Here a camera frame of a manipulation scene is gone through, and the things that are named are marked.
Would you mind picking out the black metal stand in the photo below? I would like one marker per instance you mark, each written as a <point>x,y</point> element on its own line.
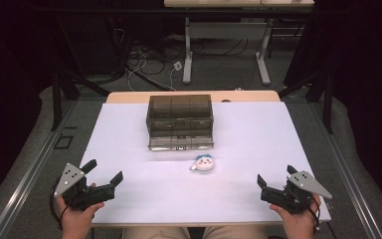
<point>326,103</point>
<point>57,99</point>

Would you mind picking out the small white plush toy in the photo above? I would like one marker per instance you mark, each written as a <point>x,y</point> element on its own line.
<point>204,163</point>

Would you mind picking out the white power adapter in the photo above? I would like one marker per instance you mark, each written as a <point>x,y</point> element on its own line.
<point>177,65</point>

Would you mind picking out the person's right hand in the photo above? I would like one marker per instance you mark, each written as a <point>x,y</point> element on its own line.
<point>298,224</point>

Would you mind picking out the metal floor rail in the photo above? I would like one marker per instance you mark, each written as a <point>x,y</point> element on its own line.
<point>30,172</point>
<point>351,179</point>

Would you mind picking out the person's legs in beige trousers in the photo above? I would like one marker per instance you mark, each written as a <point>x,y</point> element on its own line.
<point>155,233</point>

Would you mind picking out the person's left hand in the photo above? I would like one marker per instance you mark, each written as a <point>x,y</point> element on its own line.
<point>76,222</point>

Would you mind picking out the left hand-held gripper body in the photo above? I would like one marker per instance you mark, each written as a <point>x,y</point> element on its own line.
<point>89,195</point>

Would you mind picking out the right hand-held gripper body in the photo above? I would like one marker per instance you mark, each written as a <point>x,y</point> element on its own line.
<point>290,199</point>

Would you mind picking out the light wooden table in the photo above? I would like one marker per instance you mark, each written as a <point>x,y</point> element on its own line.
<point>129,97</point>

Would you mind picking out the smoky translucent drawer box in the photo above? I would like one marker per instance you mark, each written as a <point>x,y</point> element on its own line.
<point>179,121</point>

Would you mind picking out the white table mat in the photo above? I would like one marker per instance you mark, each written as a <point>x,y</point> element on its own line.
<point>185,195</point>

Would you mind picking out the white background desk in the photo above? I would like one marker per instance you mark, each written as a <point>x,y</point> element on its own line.
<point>225,31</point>

